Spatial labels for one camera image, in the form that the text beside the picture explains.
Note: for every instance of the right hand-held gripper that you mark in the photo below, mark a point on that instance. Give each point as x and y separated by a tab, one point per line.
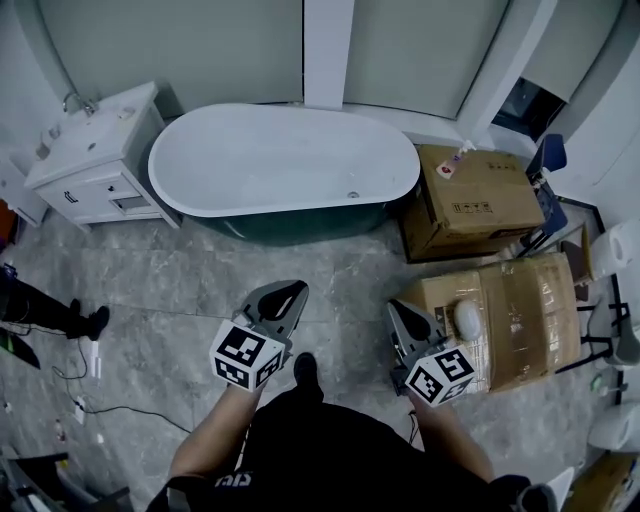
437	375

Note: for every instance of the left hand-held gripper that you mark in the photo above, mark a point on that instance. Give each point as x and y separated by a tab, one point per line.
240	357

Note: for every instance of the white and green bathtub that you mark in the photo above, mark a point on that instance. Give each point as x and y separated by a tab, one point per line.
280	150

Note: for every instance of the person's left forearm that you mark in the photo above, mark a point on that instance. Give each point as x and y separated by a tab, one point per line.
215	435

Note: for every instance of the person's right forearm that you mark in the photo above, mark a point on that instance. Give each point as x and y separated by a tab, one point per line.
450	440

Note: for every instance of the white oval object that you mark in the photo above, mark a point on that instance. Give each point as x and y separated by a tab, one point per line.
467	320

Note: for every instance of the person's black shoe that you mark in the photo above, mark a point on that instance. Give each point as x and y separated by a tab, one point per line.
307	372

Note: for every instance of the taped brown cardboard box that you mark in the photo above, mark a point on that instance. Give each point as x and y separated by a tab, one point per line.
525	320

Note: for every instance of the plain brown cardboard box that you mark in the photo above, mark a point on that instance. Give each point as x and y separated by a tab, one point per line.
475	200

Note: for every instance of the person's black shirt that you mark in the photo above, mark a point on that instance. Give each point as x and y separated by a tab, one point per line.
330	460

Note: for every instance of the white pump bottle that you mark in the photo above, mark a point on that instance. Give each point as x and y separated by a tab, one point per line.
457	159

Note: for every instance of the brown wooden board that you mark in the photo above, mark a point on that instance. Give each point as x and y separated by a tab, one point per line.
577	260

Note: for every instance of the blue folding chair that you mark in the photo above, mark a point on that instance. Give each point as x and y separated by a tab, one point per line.
550	200

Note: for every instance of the white paper roll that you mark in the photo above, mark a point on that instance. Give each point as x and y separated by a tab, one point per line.
617	247

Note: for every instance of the white power strip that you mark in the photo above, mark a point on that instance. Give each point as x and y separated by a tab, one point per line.
80	410

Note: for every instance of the white vanity cabinet with sink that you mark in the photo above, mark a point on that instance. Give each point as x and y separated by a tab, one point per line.
95	165

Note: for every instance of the yellow cardboard box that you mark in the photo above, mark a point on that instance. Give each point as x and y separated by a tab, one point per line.
607	485

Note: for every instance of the chrome sink faucet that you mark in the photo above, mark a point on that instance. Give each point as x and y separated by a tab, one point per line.
82	102

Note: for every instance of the small white side cabinet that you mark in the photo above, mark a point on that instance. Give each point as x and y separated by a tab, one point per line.
20	195

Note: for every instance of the black metal rack frame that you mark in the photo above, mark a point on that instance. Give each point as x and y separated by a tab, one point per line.
607	340

